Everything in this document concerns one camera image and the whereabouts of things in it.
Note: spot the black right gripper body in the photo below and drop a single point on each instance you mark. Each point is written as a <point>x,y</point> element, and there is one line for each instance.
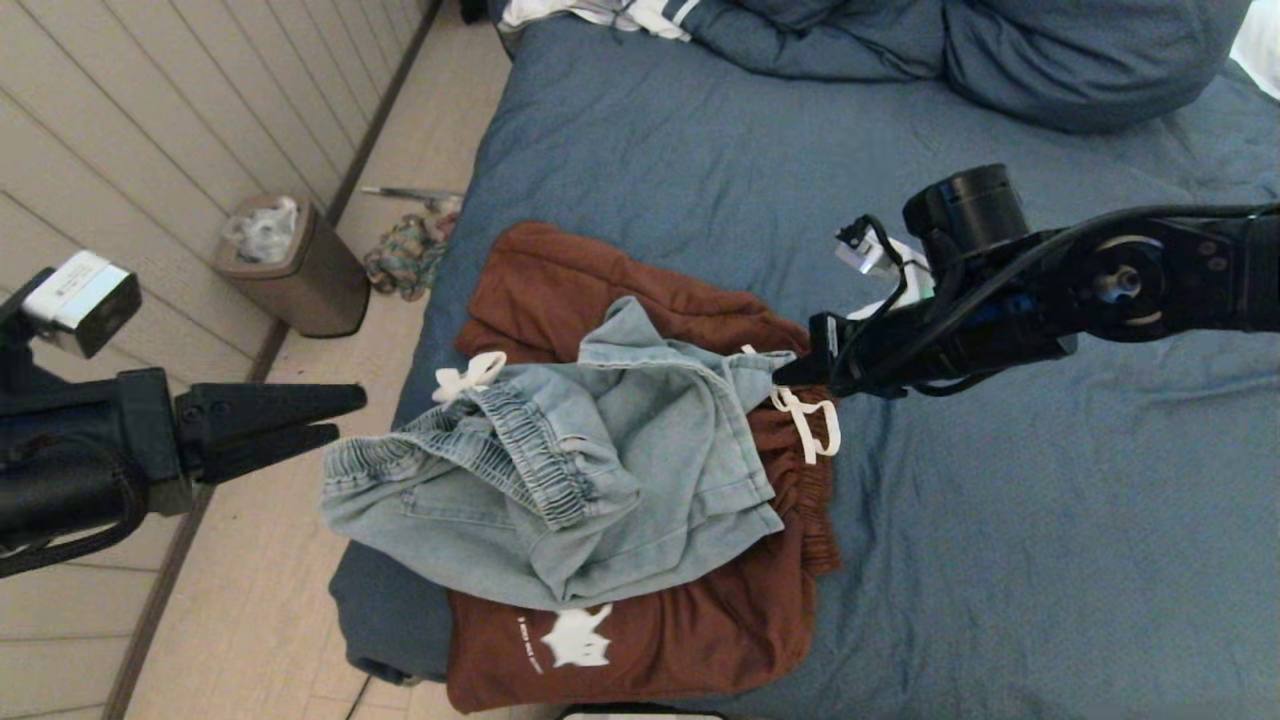
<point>970,210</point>

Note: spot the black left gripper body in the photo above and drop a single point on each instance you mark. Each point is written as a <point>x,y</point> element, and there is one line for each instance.
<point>100,450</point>

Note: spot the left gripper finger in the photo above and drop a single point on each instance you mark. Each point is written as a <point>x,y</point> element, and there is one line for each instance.
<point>250,450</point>
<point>260,405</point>

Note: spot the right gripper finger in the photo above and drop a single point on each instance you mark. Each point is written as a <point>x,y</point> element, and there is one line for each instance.
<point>800,381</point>
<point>800,370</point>

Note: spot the light blue denim shorts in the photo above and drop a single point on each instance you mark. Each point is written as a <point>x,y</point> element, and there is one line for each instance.
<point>650,430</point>

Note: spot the brown shorts with white print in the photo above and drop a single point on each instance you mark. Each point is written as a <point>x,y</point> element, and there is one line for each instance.
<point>700,640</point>

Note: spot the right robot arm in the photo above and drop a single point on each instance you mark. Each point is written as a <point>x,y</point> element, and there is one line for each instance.
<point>1230,270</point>

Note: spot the brown metal trash bin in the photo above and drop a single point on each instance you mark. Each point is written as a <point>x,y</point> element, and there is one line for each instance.
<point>320,285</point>

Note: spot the clear plastic bin liner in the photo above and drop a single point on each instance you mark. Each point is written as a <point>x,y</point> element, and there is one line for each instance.
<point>262,235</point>

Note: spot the crumpled blue duvet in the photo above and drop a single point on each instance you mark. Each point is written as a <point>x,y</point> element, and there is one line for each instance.
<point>1080,60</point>

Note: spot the multicoloured cloth bundle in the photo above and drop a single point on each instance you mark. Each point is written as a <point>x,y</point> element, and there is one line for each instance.
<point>405,258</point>

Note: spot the thin grey rod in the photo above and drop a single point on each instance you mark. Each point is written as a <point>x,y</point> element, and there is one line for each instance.
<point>400,193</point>

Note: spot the blue bed cover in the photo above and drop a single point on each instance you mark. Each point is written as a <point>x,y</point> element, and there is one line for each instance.
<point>1050,550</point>

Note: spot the white pillow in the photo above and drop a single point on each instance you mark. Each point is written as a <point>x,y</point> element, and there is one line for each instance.
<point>1262,50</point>

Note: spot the white striped garment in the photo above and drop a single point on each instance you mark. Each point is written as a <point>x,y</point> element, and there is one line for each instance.
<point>655,15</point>

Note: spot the small black object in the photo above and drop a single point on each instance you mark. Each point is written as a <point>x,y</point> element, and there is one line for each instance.
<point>474,10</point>

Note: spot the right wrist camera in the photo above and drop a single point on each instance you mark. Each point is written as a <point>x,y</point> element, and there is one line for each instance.
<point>865,250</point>

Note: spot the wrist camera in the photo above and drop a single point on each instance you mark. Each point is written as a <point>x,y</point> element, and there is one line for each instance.
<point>865,250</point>
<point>85,300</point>

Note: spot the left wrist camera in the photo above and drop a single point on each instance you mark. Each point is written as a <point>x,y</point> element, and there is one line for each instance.
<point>85,300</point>

